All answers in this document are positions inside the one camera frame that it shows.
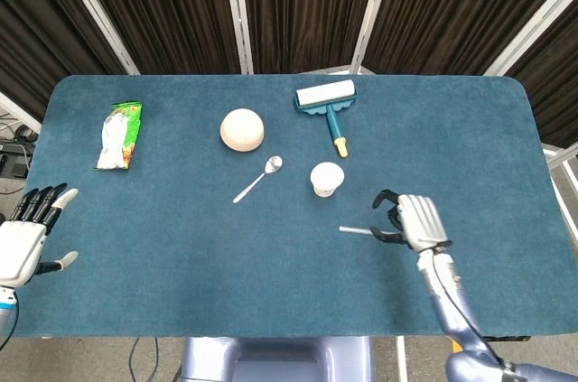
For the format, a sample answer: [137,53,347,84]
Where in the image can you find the white paper cup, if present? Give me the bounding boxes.
[310,162,346,199]

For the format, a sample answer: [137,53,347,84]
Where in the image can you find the white floor strip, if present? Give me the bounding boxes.
[396,336,408,382]

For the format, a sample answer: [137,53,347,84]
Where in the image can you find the blue table cloth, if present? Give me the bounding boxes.
[6,73,573,339]

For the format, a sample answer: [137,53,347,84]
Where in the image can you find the dark brown curtain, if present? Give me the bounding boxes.
[0,0,578,148]

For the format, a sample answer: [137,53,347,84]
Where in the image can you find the cream upturned bowl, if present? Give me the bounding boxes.
[219,107,266,152]

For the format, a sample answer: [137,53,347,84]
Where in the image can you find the white screen frame foot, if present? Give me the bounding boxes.
[297,64,377,77]

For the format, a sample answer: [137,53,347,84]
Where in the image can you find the black floor device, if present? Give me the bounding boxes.
[0,142,33,178]

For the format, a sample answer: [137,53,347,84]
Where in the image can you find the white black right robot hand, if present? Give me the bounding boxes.
[369,190,453,253]

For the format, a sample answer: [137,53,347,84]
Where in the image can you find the metal spoon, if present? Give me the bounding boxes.
[232,155,284,205]

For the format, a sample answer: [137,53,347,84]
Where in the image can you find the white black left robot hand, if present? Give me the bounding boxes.
[0,182,80,289]

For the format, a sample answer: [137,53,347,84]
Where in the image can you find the white screen frame post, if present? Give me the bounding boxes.
[482,0,578,77]
[49,0,140,75]
[220,0,255,75]
[541,142,578,229]
[350,0,398,75]
[0,91,42,133]

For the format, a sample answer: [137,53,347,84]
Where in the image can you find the blue floor cable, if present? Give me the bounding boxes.
[128,337,160,382]

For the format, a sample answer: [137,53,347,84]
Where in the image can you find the black floor cables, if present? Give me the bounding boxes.
[0,113,40,144]

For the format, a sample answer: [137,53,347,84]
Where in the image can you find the teal lint roller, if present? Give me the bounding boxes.
[294,79,360,159]

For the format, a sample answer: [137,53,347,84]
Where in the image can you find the silver blue robot torso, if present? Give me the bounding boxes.
[178,336,376,382]

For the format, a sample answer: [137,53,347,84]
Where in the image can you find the green white snack bag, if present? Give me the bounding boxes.
[93,100,144,172]

